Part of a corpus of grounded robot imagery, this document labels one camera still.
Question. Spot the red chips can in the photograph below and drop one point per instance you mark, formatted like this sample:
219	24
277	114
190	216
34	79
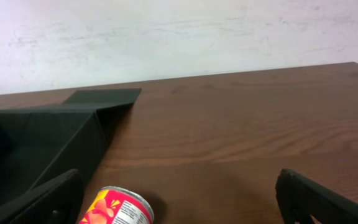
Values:
116	205

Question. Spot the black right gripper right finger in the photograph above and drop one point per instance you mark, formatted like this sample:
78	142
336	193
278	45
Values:
302	200

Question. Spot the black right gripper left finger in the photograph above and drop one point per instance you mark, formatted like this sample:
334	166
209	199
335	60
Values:
57	201

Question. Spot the dark green box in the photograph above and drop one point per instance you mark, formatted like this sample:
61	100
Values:
39	143

